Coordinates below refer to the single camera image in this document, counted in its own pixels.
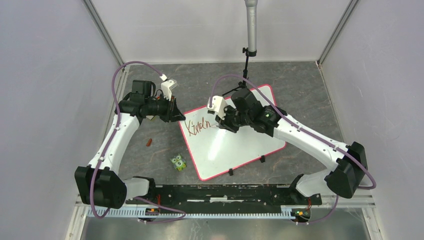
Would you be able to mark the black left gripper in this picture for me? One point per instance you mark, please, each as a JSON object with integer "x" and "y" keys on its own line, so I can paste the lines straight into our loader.
{"x": 173, "y": 113}

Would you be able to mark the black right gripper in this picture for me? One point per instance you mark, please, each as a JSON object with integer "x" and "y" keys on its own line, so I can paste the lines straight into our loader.
{"x": 225, "y": 123}

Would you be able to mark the white board with pink frame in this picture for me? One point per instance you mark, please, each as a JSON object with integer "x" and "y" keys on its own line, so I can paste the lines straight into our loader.
{"x": 214, "y": 151}

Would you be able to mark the brown marker cap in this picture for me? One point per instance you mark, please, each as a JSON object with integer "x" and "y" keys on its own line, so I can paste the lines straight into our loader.
{"x": 149, "y": 142}

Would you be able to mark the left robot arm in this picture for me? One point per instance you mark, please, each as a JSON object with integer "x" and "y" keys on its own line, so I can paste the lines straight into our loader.
{"x": 98, "y": 183}

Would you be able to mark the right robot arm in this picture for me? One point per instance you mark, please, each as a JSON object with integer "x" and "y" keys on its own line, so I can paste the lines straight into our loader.
{"x": 345, "y": 164}

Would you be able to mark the black tripod stand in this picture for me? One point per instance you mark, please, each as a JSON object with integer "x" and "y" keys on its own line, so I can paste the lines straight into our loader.
{"x": 242, "y": 84}

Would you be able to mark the green owl number toy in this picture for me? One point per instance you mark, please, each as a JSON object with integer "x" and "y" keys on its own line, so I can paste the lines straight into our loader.
{"x": 178, "y": 162}

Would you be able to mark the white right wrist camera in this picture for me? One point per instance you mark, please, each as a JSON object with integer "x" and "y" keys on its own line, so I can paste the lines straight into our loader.
{"x": 217, "y": 105}

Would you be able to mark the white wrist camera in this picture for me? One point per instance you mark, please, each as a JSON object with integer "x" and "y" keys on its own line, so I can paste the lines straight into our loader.
{"x": 167, "y": 85}
{"x": 217, "y": 105}

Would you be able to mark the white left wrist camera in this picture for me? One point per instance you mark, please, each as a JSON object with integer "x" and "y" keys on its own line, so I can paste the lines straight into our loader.
{"x": 167, "y": 85}

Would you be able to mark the grey camera pole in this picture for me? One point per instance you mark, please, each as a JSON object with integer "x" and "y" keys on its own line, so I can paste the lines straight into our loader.
{"x": 251, "y": 16}

